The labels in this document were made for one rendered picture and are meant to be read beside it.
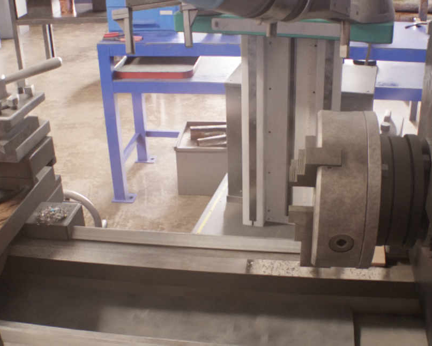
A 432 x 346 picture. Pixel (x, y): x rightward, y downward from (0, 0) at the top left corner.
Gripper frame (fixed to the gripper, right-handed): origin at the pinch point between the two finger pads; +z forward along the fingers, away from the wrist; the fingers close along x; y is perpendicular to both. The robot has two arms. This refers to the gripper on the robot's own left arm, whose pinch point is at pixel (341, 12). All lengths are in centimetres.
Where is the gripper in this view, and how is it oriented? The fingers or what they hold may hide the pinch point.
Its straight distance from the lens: 93.0
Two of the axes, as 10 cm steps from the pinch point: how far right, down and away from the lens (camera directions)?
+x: 7.3, 1.1, -6.7
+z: 6.8, -0.4, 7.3
